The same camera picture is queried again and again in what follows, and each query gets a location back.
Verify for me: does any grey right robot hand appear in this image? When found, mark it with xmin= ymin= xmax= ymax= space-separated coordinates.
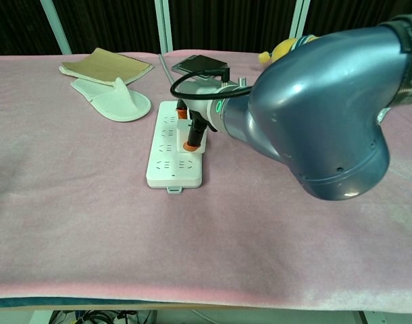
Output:
xmin=175 ymin=80 xmax=228 ymax=153

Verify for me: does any dark square flat device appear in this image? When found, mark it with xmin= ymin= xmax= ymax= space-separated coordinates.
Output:
xmin=171 ymin=54 xmax=229 ymax=80

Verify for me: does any white power strip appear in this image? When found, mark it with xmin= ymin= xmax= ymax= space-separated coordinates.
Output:
xmin=145 ymin=101 xmax=209 ymax=196

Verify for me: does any white slipper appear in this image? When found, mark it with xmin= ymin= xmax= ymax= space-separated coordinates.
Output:
xmin=70 ymin=76 xmax=153 ymax=123

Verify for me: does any yellow plush toy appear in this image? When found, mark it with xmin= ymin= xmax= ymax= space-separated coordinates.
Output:
xmin=258 ymin=33 xmax=320 ymax=63

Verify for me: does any brown spiral notebook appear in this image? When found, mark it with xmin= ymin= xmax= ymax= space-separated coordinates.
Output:
xmin=59 ymin=47 xmax=154 ymax=86

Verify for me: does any pink table cloth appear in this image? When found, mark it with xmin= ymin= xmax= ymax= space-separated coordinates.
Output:
xmin=0 ymin=50 xmax=412 ymax=310

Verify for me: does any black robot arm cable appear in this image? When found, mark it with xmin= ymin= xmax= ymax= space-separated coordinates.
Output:
xmin=170 ymin=66 xmax=255 ymax=103

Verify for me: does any grey power strip cable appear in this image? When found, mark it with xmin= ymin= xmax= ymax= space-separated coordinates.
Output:
xmin=158 ymin=53 xmax=177 ymax=86

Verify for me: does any pale partition post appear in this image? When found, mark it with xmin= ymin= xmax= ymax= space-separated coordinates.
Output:
xmin=39 ymin=0 xmax=72 ymax=55
xmin=289 ymin=0 xmax=315 ymax=38
xmin=154 ymin=0 xmax=174 ymax=54

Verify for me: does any floor cable bundle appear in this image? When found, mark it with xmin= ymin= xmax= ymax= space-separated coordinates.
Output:
xmin=50 ymin=309 xmax=157 ymax=324

